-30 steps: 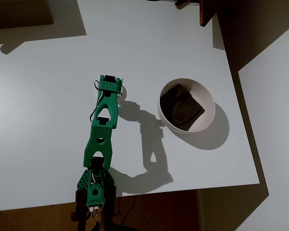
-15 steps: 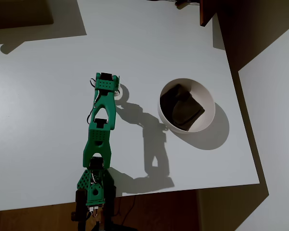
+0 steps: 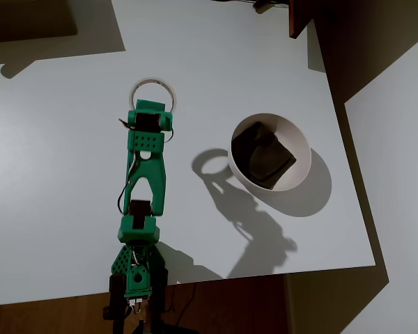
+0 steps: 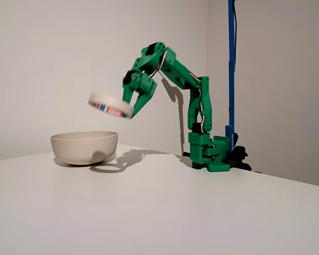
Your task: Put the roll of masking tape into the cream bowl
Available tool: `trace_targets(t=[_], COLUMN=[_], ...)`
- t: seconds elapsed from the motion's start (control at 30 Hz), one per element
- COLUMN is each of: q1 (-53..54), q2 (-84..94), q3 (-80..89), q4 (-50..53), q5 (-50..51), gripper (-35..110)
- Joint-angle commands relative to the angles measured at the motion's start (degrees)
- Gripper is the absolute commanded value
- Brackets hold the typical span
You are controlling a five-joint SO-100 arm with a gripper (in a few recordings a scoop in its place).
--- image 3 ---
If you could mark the beige masking tape roll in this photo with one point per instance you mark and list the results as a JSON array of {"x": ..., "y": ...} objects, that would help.
[{"x": 153, "y": 80}]

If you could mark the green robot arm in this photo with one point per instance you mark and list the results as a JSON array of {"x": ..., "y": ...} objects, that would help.
[{"x": 149, "y": 167}]

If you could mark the black cloth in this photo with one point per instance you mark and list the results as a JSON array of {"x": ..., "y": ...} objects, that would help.
[{"x": 264, "y": 156}]

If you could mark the beige bowl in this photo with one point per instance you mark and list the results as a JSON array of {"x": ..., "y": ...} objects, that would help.
[{"x": 297, "y": 139}]

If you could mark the brown wooden board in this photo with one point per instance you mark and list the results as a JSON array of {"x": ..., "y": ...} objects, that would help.
[{"x": 299, "y": 17}]

